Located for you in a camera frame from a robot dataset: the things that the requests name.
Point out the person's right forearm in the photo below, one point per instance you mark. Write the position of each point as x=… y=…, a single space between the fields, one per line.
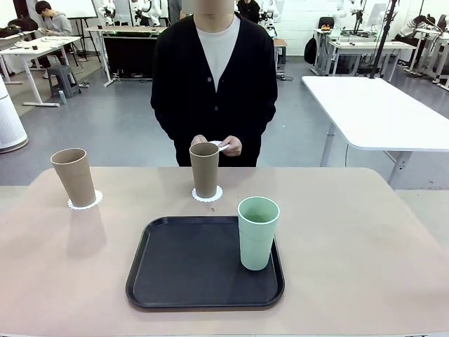
x=168 y=123

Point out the white desk with items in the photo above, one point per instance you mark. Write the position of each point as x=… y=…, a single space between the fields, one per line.
x=21 y=51

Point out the small green bottle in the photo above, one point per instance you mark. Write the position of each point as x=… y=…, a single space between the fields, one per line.
x=62 y=97

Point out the seated person in patterned top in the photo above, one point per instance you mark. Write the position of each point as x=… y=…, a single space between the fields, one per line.
x=417 y=24

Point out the brown tall cup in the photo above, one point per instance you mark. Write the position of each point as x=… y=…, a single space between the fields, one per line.
x=75 y=179
x=205 y=172

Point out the person's right hand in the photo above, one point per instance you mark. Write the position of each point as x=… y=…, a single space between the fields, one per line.
x=200 y=138

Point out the whiteboard on easel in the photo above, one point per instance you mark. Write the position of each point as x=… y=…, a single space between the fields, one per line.
x=82 y=8

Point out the standing person in grey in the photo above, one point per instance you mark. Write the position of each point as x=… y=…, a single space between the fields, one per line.
x=174 y=8

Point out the small wooden-top table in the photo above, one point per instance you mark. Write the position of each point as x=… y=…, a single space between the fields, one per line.
x=280 y=42

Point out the standing person in black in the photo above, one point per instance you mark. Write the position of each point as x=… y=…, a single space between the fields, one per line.
x=249 y=10

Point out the white scalloped paper coaster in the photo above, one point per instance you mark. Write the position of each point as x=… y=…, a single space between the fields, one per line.
x=207 y=200
x=99 y=198
x=217 y=143

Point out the grey plastic stool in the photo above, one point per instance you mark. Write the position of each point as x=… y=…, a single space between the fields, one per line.
x=63 y=73

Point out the white desk with coloured toys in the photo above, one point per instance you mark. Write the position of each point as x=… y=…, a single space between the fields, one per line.
x=321 y=31

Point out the mint green tall cup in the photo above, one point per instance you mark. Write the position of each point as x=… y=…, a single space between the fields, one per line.
x=257 y=245

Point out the white cylindrical air purifier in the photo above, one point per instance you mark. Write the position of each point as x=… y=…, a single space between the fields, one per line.
x=10 y=123

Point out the black tripod stand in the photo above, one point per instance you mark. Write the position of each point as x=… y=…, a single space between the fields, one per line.
x=382 y=38

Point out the person's left hand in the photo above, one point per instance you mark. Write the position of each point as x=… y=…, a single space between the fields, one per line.
x=235 y=147

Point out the person in black cardigan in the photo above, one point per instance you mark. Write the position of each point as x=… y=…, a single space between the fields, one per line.
x=182 y=87

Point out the desk with black panel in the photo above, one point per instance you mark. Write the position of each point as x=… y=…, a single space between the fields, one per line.
x=126 y=52

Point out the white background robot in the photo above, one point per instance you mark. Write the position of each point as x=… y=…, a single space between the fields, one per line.
x=340 y=12
x=107 y=10
x=270 y=14
x=147 y=8

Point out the long white background desk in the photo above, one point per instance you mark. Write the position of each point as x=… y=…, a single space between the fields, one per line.
x=368 y=45

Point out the white computer monitor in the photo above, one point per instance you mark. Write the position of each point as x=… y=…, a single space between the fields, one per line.
x=377 y=14

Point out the seated person in grey hoodie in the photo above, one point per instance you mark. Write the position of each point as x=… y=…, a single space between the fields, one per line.
x=54 y=22

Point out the person's left forearm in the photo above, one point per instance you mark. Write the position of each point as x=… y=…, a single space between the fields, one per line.
x=261 y=121

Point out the large white table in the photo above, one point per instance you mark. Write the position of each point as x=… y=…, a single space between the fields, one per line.
x=379 y=112

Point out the black backpack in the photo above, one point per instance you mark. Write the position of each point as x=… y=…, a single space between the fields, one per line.
x=310 y=51

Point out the black plastic tray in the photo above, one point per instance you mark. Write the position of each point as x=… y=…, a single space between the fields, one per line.
x=189 y=274

